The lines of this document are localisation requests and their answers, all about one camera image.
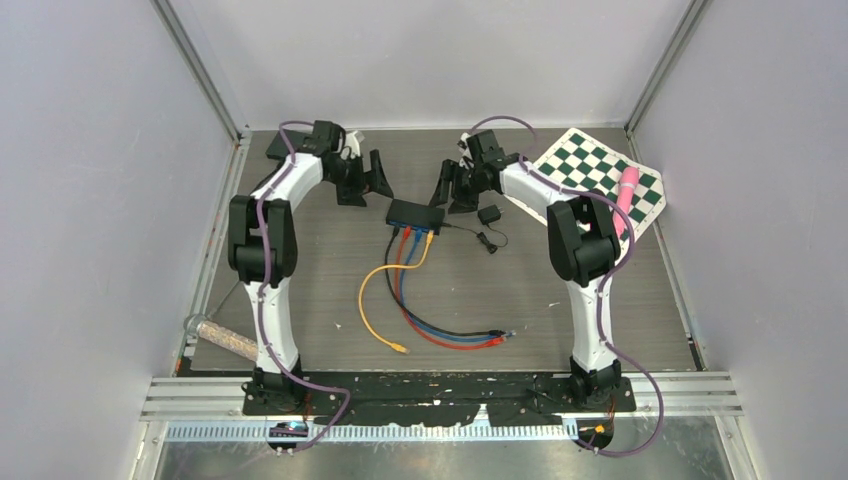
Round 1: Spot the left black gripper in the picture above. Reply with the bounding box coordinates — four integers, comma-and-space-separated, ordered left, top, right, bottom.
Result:
327, 151, 394, 208

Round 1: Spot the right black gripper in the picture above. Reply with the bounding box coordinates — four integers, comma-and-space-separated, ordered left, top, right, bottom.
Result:
428, 159, 485, 215

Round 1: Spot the black power adapter with cord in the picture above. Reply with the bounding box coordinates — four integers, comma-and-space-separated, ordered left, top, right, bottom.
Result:
442, 204, 509, 254

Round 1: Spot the black ribbed network switch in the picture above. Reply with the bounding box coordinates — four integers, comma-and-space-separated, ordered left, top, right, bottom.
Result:
385, 199, 446, 235

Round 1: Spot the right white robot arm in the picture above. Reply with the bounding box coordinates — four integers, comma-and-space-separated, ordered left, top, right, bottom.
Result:
431, 130, 638, 411

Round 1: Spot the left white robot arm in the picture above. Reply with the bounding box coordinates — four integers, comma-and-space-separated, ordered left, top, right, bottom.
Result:
227, 120, 394, 414

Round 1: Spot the flat black router box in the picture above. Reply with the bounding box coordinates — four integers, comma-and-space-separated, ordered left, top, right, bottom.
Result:
265, 129, 316, 163

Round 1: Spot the green white checkered board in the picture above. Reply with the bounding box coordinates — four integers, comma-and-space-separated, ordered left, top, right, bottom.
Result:
533, 128, 666, 237

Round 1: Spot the pink cylindrical tube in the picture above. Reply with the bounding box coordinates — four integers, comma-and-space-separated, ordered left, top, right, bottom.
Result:
613, 166, 640, 236

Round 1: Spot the clear glitter tube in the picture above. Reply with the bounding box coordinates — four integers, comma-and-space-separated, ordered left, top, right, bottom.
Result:
184, 314, 258, 362

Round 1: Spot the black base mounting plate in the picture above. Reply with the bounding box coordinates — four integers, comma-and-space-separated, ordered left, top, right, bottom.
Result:
241, 371, 636, 427

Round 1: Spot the blue ethernet cable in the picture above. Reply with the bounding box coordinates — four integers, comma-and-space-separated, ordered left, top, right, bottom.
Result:
399, 226, 517, 344

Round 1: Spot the red ethernet cable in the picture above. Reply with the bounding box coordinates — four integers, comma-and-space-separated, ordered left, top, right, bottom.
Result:
394, 226, 507, 352

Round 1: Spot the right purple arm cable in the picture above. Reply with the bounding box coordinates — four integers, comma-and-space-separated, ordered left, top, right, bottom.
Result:
457, 115, 666, 462

